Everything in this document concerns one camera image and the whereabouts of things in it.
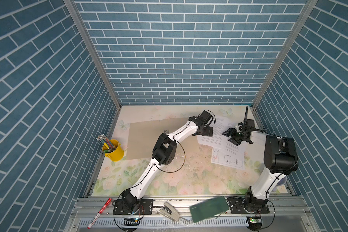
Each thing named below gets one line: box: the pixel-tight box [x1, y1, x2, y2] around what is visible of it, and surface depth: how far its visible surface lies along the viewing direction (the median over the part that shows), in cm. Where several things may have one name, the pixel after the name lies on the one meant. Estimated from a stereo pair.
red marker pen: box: [87, 197, 113, 230], surface depth 72 cm
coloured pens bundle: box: [96, 133, 115, 153], surface depth 84 cm
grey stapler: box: [159, 201, 181, 222], surface depth 72 cm
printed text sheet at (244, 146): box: [223, 135, 252, 153], surface depth 98 cm
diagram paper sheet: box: [210, 146, 246, 170], surface depth 93 cm
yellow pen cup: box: [102, 139, 125, 162], surface depth 86 cm
